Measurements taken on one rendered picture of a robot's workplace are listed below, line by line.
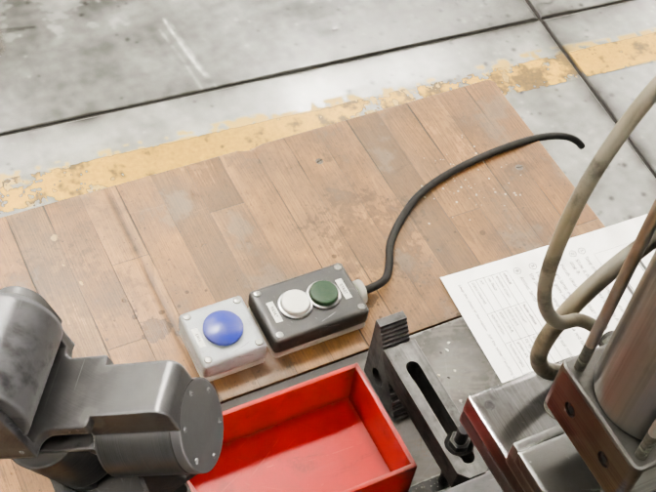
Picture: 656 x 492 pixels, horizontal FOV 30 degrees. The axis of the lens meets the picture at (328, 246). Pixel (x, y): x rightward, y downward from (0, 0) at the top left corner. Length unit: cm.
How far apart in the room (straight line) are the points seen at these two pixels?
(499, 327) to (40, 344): 67
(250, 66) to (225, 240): 151
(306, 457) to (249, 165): 38
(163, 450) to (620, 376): 28
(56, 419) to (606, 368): 34
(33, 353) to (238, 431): 48
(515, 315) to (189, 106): 152
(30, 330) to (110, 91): 204
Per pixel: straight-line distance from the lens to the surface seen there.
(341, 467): 117
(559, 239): 74
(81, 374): 74
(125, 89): 275
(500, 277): 133
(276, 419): 118
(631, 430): 80
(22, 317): 72
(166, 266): 130
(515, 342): 129
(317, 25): 293
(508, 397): 96
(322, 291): 124
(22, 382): 71
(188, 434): 72
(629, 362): 77
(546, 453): 89
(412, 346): 117
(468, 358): 127
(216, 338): 120
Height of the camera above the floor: 193
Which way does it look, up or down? 51 degrees down
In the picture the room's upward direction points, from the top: 10 degrees clockwise
